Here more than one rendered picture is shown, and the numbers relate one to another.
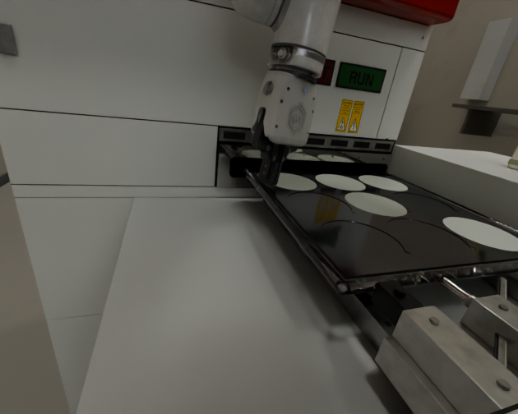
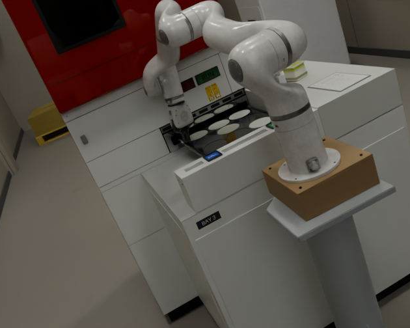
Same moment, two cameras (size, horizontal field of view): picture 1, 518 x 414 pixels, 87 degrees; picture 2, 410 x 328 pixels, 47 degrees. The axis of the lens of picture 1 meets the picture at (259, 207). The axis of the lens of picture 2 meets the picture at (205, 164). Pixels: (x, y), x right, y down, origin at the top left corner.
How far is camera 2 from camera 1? 1.60 m
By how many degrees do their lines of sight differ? 7
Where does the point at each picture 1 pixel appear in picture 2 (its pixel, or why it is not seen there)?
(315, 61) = (179, 98)
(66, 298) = (132, 232)
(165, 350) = (176, 191)
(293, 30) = (168, 94)
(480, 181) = not seen: hidden behind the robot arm
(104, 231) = (135, 193)
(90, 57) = (107, 130)
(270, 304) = not seen: hidden behind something
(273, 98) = (173, 116)
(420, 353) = not seen: hidden behind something
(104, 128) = (120, 151)
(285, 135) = (183, 123)
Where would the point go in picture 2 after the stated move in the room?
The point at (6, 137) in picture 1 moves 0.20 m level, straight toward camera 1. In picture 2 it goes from (92, 171) to (116, 174)
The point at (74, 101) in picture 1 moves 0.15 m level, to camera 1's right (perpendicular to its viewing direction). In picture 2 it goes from (108, 147) to (139, 136)
